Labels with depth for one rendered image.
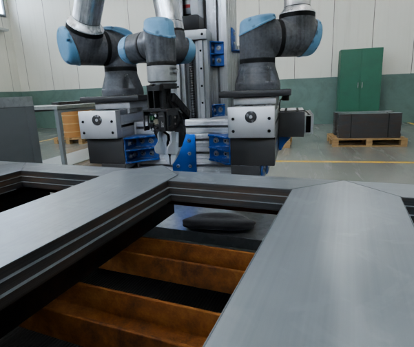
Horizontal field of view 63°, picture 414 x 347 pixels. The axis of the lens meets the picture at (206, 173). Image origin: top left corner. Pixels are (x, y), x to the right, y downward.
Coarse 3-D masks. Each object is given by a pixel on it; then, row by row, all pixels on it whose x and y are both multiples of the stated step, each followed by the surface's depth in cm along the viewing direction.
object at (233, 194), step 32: (0, 192) 84; (160, 192) 70; (192, 192) 71; (224, 192) 68; (256, 192) 67; (288, 192) 64; (96, 224) 53; (128, 224) 59; (32, 256) 42; (64, 256) 46; (0, 288) 38; (32, 288) 41
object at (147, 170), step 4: (136, 168) 87; (140, 168) 87; (144, 168) 87; (148, 168) 87; (152, 168) 86; (156, 168) 86; (160, 168) 86; (164, 168) 86; (136, 172) 82; (140, 172) 82; (144, 172) 82; (148, 172) 82; (152, 172) 82; (156, 172) 82; (160, 172) 81; (164, 172) 81; (168, 172) 81; (172, 172) 81
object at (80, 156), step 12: (36, 108) 394; (48, 108) 390; (60, 108) 391; (72, 108) 414; (84, 108) 436; (60, 120) 393; (60, 132) 394; (60, 144) 398; (60, 156) 479; (72, 156) 475; (84, 156) 471
